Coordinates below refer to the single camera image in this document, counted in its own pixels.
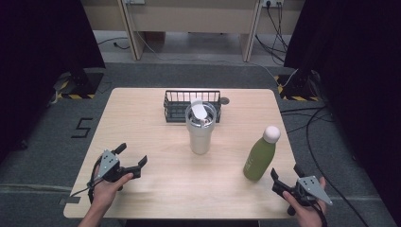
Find person's left hand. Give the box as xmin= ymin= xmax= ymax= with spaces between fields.
xmin=91 ymin=172 xmax=134 ymax=214

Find white tumbler with straw lid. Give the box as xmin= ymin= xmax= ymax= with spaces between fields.
xmin=184 ymin=98 xmax=218 ymax=156

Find black curtain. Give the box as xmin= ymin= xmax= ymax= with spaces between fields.
xmin=0 ymin=0 xmax=107 ymax=160
xmin=283 ymin=0 xmax=401 ymax=219

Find green bottle with white cap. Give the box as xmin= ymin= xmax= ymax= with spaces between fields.
xmin=242 ymin=125 xmax=282 ymax=183

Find black power cable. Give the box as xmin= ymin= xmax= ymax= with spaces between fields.
xmin=253 ymin=33 xmax=287 ymax=64
xmin=266 ymin=3 xmax=289 ymax=54

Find black cable with plug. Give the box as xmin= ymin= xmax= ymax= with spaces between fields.
xmin=96 ymin=36 xmax=131 ymax=51

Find black stand base striped tape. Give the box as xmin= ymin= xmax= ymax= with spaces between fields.
xmin=272 ymin=68 xmax=322 ymax=102
xmin=54 ymin=67 xmax=105 ymax=100

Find beige desk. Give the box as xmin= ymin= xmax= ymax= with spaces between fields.
xmin=79 ymin=0 xmax=306 ymax=63

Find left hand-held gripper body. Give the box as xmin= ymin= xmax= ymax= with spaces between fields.
xmin=95 ymin=148 xmax=142 ymax=183

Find hand-held gripper cable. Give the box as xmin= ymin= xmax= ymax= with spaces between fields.
xmin=70 ymin=155 xmax=106 ymax=204
xmin=310 ymin=198 xmax=329 ymax=227

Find black wire basket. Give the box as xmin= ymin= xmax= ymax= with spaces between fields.
xmin=163 ymin=89 xmax=223 ymax=124

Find person's right hand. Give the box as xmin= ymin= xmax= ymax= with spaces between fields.
xmin=282 ymin=176 xmax=328 ymax=227

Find right hand-held gripper cable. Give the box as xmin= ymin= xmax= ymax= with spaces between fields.
xmin=310 ymin=198 xmax=329 ymax=227

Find long black floor cable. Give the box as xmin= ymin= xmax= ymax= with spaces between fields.
xmin=305 ymin=105 xmax=371 ymax=227

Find left hand-held gripper cable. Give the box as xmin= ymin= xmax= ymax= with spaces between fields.
xmin=70 ymin=155 xmax=106 ymax=204

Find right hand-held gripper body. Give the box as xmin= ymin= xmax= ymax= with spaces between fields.
xmin=271 ymin=175 xmax=334 ymax=208

